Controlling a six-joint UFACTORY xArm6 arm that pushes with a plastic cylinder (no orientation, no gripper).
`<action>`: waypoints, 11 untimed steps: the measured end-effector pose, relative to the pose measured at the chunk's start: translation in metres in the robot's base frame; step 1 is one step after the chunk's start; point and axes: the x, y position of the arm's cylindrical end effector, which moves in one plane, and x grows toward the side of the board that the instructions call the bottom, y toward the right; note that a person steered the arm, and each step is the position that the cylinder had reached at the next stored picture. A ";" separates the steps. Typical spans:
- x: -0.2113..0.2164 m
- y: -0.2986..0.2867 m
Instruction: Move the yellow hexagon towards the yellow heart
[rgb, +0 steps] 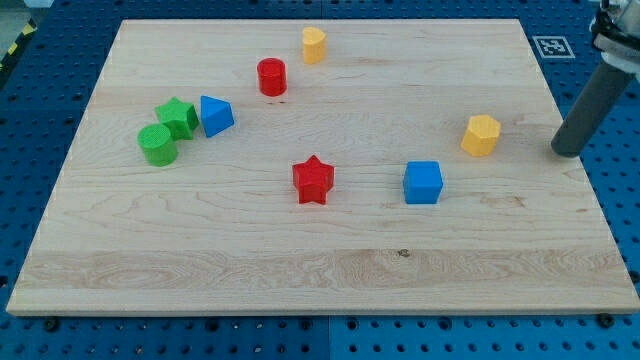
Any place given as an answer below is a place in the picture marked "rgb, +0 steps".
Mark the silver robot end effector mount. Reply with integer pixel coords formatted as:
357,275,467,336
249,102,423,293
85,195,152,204
589,0,639,80

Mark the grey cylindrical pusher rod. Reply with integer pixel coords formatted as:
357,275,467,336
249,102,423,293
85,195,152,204
550,60,635,158

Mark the yellow hexagon block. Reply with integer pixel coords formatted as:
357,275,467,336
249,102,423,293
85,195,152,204
461,114,501,157

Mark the white fiducial marker tag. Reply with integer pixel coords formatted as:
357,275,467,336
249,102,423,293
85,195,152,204
532,35,575,59

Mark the blue cube block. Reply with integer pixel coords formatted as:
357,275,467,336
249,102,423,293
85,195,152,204
403,161,443,204

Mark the red star block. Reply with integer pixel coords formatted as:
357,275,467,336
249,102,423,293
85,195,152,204
292,155,335,205

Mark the red cylinder block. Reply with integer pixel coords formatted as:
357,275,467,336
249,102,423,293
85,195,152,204
256,58,287,97

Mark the light wooden board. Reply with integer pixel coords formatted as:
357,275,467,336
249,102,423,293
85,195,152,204
7,19,639,316

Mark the blue triangle block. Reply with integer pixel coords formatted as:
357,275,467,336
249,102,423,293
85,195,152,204
200,95,235,138

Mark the green star block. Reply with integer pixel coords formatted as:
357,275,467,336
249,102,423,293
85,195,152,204
155,97,199,140

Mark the green cylinder block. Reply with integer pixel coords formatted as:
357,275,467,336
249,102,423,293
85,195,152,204
137,124,178,167

